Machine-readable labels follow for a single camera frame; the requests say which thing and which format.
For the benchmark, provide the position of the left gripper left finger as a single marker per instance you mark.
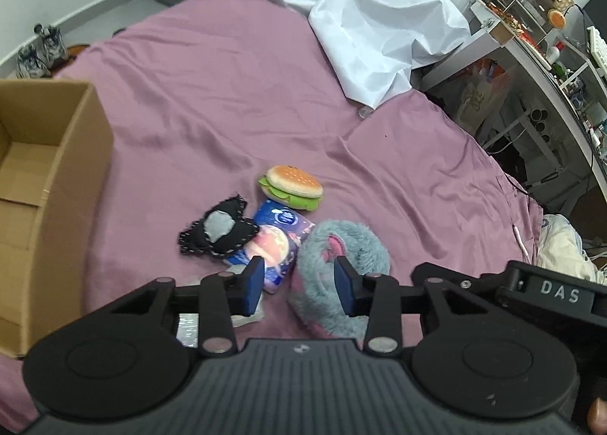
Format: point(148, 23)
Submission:
point(222, 296)

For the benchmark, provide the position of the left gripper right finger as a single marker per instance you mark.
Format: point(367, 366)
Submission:
point(376, 297)

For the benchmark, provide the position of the clear plastic pack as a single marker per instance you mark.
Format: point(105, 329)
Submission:
point(186, 299)

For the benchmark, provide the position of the black felt cat toy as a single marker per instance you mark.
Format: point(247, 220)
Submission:
point(220, 232)

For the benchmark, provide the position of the grey fluffy plush toy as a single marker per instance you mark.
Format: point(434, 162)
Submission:
point(312, 294)

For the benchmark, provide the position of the blue tissue pack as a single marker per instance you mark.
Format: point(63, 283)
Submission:
point(281, 233)

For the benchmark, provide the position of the plush hamburger toy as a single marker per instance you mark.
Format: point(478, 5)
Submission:
point(292, 187)

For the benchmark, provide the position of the pink bed sheet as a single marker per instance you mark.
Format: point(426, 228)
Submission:
point(204, 97)

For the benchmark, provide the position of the cardboard box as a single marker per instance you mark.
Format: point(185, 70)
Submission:
point(56, 146)

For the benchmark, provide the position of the white desk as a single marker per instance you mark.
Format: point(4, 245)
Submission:
point(494, 34)

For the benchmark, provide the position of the grey sneaker pair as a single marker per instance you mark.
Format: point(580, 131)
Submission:
point(37, 59)

